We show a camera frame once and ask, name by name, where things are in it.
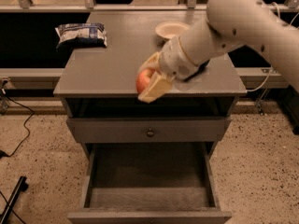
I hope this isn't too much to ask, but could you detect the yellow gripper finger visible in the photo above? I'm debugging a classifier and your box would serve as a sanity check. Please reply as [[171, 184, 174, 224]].
[[137, 52, 160, 74], [138, 71, 174, 104]]

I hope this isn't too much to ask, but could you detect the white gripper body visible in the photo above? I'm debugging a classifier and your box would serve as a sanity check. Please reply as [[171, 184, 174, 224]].
[[158, 36, 198, 80]]

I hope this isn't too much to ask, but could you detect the red apple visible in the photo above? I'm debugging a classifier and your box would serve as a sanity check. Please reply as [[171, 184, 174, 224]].
[[135, 68, 154, 94]]

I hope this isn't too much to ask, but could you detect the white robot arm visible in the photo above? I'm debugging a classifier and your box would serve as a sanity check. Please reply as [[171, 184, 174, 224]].
[[136, 0, 299, 103]]

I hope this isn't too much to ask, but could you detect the closed grey top drawer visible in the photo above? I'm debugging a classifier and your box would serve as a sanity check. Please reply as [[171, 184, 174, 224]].
[[66, 117, 231, 144]]

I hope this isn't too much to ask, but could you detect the round drawer knob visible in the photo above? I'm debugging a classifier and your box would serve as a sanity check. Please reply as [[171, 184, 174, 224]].
[[147, 128, 155, 137]]

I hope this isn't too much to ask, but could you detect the grey wooden drawer cabinet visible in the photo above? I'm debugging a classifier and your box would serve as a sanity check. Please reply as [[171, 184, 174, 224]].
[[54, 11, 246, 153]]

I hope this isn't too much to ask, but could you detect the open grey middle drawer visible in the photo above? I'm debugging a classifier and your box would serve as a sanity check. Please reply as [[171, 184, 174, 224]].
[[68, 143, 232, 224]]

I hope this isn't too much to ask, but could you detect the white paper bowl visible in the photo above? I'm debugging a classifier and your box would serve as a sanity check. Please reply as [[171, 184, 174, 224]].
[[155, 21, 190, 41]]

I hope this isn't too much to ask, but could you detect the blue white chip bag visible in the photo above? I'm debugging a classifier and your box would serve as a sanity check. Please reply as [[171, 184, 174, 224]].
[[55, 22, 107, 49]]

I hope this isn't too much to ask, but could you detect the black metal stand leg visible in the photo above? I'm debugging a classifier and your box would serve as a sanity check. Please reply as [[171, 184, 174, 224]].
[[0, 176, 28, 224]]

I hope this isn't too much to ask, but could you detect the white cable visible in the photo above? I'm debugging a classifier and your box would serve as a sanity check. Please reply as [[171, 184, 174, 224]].
[[246, 2, 281, 93]]

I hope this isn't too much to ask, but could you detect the black floor cable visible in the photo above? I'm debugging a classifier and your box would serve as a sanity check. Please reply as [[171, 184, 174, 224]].
[[0, 96, 36, 159]]

